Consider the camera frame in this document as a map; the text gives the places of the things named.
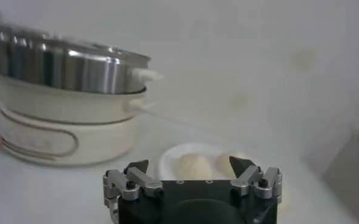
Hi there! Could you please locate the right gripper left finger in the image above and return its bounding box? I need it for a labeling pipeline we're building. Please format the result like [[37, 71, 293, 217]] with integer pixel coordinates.
[[102, 159, 165, 223]]

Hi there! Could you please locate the white round plate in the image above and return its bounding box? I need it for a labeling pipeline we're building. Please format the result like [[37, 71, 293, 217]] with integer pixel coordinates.
[[158, 142, 290, 211]]

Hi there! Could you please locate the white steamed baozi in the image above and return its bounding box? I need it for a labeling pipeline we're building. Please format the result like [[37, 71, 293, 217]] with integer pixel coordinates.
[[178, 153, 213, 181], [215, 153, 240, 180]]

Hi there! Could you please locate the cream electric cooker base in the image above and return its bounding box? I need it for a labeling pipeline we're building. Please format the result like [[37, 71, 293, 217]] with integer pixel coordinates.
[[0, 71, 158, 167]]

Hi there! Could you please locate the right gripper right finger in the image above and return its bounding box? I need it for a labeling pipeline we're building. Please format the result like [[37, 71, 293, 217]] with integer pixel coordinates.
[[229, 155, 283, 204]]

